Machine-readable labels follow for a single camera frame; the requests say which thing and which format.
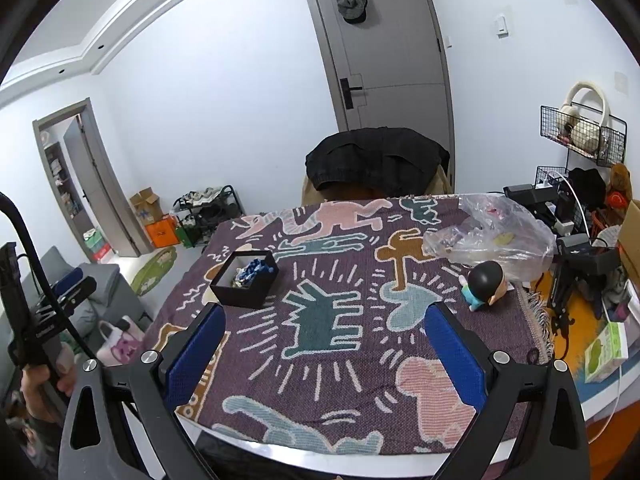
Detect grey sofa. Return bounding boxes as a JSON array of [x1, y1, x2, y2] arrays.
[[0, 246, 151, 361]]

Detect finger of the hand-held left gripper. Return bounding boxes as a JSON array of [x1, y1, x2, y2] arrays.
[[30, 300, 76, 331], [50, 267, 98, 306]]

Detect small black wire basket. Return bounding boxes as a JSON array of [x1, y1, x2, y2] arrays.
[[534, 165, 571, 192]]

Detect cartoon toy figure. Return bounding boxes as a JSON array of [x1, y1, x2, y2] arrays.
[[458, 260, 509, 313]]

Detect black cable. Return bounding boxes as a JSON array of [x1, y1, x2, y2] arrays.
[[0, 192, 133, 411]]

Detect grey cap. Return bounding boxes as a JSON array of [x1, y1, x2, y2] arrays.
[[335, 0, 371, 24]]

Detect black door handle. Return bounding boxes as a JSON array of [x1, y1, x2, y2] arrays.
[[340, 77, 364, 109]]

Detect printed purple blanket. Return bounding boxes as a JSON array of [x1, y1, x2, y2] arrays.
[[141, 194, 555, 457]]

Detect black shoe rack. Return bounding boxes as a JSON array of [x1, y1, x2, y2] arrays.
[[171, 184, 244, 247]]

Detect open cardboard box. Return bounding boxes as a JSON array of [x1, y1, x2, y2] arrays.
[[129, 187, 165, 226]]

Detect patterned cloth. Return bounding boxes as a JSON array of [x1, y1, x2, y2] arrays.
[[179, 186, 224, 207]]

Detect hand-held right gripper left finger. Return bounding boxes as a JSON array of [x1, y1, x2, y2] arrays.
[[57, 302, 228, 480]]

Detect black device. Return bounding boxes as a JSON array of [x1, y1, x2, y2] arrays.
[[554, 233, 622, 281]]

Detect clear plastic bag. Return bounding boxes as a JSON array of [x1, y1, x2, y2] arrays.
[[421, 194, 557, 282]]

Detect stacked red and green boxes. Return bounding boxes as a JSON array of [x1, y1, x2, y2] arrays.
[[81, 227, 114, 264]]

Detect black bag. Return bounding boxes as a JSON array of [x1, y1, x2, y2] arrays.
[[567, 166, 607, 211]]

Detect person's left hand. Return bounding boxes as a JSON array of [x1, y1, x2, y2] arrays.
[[20, 362, 76, 425]]

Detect black lanyard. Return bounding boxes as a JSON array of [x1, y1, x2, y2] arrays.
[[547, 270, 573, 361]]

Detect green and white box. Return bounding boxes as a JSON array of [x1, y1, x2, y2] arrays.
[[584, 321, 629, 385]]

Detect storage shelf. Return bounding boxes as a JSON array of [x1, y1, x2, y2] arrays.
[[42, 130, 91, 223]]

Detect orange box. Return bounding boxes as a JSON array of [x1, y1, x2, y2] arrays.
[[145, 214, 179, 249]]

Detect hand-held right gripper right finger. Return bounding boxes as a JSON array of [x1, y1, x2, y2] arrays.
[[424, 301, 592, 480]]

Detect brown plush toy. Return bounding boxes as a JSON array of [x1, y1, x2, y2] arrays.
[[604, 162, 632, 209]]

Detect black jewelry box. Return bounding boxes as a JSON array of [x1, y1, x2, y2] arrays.
[[208, 248, 280, 310]]

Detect brown cardboard box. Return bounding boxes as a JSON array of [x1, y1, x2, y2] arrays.
[[616, 199, 640, 288]]

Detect grey interior door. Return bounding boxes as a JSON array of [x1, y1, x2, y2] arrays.
[[64, 109, 153, 258]]

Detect large black wire basket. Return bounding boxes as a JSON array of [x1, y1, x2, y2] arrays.
[[539, 104, 627, 169]]

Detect blue bead bracelet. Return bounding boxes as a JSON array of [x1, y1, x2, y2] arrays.
[[234, 258, 277, 287]]

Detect green floor mat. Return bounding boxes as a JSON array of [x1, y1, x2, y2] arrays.
[[131, 245, 177, 297]]

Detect white plush toy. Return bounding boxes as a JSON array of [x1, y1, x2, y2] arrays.
[[562, 114, 603, 155]]

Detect orange mat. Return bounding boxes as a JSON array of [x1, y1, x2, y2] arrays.
[[565, 290, 611, 363]]

